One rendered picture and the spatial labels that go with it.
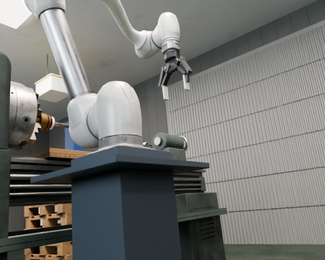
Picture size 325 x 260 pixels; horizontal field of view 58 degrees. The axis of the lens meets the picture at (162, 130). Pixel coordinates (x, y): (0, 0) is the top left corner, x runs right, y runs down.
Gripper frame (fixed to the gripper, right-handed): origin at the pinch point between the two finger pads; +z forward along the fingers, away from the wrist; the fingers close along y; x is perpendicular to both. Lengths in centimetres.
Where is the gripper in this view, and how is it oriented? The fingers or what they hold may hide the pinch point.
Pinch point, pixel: (176, 93)
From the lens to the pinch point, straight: 136.7
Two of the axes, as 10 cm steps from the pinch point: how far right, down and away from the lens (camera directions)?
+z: 0.9, 9.6, -2.5
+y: 6.7, -2.5, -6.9
